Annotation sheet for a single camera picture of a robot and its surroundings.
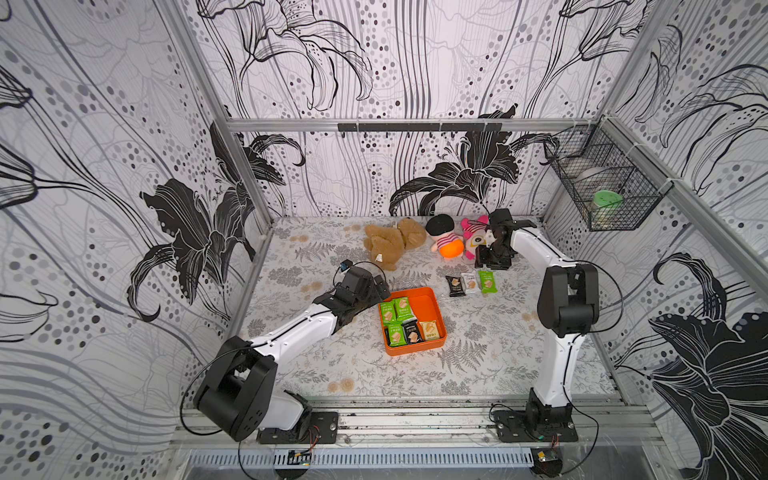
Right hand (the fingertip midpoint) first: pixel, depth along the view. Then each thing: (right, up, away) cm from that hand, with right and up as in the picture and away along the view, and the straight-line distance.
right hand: (487, 260), depth 100 cm
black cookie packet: (-11, -9, -2) cm, 14 cm away
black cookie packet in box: (-27, -20, -14) cm, 36 cm away
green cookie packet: (-1, -7, -1) cm, 7 cm away
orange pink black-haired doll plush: (-15, +12, +8) cm, 20 cm away
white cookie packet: (-6, -7, 0) cm, 9 cm away
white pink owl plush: (-3, +9, +7) cm, 12 cm away
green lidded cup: (+26, +15, -20) cm, 36 cm away
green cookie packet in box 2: (-31, -21, -14) cm, 40 cm away
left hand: (-36, -10, -12) cm, 39 cm away
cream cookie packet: (-21, -20, -12) cm, 32 cm away
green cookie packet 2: (-29, -15, -9) cm, 34 cm away
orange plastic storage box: (-26, -18, -10) cm, 33 cm away
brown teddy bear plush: (-34, +5, -1) cm, 34 cm away
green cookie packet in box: (-34, -16, -9) cm, 38 cm away
